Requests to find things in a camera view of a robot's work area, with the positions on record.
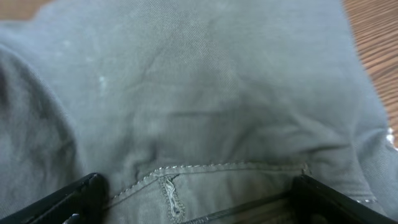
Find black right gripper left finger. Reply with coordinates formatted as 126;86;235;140
1;173;108;224

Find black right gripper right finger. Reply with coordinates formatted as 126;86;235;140
290;175;395;224

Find grey shorts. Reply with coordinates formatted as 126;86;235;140
1;1;397;223

